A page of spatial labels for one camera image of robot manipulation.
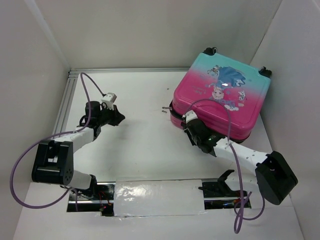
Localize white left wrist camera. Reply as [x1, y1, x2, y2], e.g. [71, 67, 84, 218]
[101, 92, 117, 110]

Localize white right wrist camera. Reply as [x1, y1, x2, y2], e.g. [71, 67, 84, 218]
[182, 110, 198, 124]

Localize pink hard-shell suitcase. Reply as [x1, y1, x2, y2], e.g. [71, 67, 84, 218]
[169, 47, 272, 143]

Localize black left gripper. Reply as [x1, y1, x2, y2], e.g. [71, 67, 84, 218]
[97, 103, 126, 127]

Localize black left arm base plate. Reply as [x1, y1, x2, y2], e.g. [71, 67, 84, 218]
[66, 182, 116, 217]

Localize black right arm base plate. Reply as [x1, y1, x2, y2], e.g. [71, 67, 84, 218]
[198, 169, 240, 210]

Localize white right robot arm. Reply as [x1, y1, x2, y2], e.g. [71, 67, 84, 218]
[183, 118, 298, 205]

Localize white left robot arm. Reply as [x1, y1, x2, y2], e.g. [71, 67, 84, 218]
[31, 101, 125, 200]

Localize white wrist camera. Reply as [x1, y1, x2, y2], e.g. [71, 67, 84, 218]
[101, 92, 117, 110]
[182, 110, 198, 124]

